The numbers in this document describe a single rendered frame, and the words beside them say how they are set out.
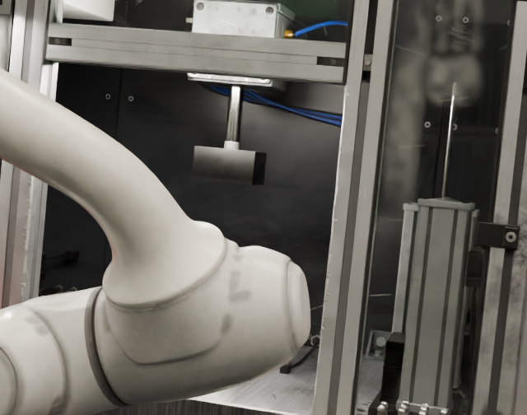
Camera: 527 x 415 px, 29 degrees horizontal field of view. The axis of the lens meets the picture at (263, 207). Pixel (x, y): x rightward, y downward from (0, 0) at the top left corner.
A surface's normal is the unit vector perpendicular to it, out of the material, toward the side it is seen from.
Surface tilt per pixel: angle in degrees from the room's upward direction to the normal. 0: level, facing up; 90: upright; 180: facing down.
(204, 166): 90
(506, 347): 90
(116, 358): 99
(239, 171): 90
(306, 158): 90
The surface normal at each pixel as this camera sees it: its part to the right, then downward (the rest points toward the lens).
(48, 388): 0.73, 0.15
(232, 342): -0.07, 0.30
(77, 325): -0.16, -0.45
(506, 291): -0.25, 0.03
